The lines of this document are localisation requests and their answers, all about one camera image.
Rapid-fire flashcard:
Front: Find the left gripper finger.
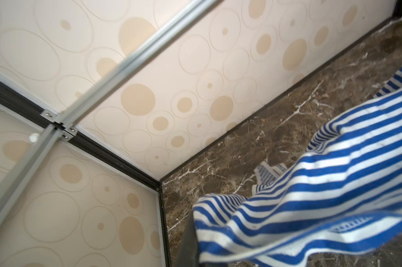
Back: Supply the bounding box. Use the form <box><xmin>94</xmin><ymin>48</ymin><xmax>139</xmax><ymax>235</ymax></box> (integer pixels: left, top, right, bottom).
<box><xmin>175</xmin><ymin>213</ymin><xmax>228</xmax><ymax>267</ymax></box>

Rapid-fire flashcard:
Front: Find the left black corner post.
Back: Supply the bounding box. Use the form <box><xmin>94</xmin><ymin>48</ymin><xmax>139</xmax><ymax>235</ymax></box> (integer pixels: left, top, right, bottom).
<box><xmin>0</xmin><ymin>74</ymin><xmax>171</xmax><ymax>267</ymax></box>

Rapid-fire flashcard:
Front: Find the horizontal aluminium back rail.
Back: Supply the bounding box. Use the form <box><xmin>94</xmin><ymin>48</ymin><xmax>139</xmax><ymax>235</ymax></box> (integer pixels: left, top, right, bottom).
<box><xmin>55</xmin><ymin>0</ymin><xmax>222</xmax><ymax>128</ymax></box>

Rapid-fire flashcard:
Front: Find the diagonal aluminium left rail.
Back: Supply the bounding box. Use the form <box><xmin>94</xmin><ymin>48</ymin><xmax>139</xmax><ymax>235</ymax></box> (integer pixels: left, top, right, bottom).
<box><xmin>0</xmin><ymin>125</ymin><xmax>63</xmax><ymax>227</ymax></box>

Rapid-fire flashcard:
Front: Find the blue white striped tank top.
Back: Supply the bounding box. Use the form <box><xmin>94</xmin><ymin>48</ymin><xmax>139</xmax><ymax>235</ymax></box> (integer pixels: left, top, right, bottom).
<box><xmin>193</xmin><ymin>66</ymin><xmax>402</xmax><ymax>267</ymax></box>

